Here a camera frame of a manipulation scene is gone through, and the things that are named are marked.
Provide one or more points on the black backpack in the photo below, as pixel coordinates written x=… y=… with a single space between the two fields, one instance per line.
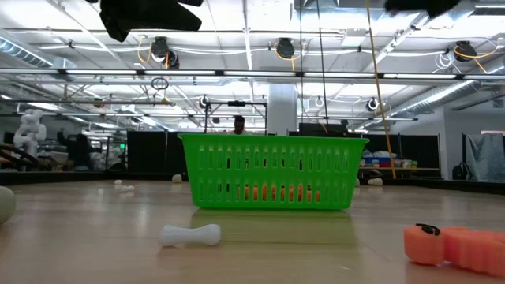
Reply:
x=459 y=171

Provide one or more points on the green plastic basket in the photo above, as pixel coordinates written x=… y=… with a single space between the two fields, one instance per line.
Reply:
x=276 y=140

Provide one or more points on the blue plastic bin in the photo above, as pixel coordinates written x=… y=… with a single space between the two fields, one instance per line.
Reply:
x=372 y=160

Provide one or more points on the wooden shelf board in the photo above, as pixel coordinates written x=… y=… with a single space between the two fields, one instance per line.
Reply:
x=426 y=169

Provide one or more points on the grey hanging cloth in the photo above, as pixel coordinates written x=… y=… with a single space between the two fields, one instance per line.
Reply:
x=486 y=155

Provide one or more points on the black metal stand frame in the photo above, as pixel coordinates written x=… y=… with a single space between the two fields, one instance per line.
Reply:
x=236 y=103

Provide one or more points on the black background monitor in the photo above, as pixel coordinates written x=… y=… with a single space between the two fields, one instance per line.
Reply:
x=315 y=129

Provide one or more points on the white building column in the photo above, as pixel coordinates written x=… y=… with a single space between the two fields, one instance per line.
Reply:
x=282 y=108

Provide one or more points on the orange plastic skeleton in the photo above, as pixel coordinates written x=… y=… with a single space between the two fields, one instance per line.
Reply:
x=453 y=246
x=274 y=192
x=309 y=195
x=256 y=193

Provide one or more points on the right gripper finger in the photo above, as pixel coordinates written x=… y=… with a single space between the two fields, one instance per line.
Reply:
x=422 y=4

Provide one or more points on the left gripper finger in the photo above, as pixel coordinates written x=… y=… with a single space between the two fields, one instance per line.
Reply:
x=116 y=31
x=150 y=16

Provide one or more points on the grey ventilation duct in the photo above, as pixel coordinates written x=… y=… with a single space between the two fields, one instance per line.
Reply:
x=23 y=53

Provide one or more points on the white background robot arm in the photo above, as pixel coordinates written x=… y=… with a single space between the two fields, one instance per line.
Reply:
x=29 y=130

